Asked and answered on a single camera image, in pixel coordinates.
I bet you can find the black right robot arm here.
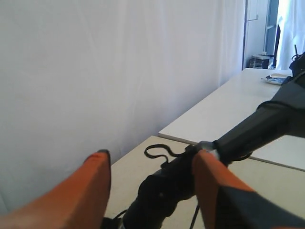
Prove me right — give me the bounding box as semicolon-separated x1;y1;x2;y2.
120;54;305;229

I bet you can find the blue white tray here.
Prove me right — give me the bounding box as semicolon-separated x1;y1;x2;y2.
261;73;292;85

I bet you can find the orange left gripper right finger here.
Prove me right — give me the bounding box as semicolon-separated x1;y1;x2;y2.
192;150;305;229

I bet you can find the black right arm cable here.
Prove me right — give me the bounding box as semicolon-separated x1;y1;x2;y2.
144;143;198;160

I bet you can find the white side table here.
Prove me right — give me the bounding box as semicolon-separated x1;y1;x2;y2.
159;68;305;171

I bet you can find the white backdrop curtain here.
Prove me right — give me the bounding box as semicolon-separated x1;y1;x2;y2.
0;0;245;214

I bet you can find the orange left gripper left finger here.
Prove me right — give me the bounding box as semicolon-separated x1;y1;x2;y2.
0;149;112;229

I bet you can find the distant shelf clutter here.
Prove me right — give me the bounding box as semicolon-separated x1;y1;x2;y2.
247;52;274;69

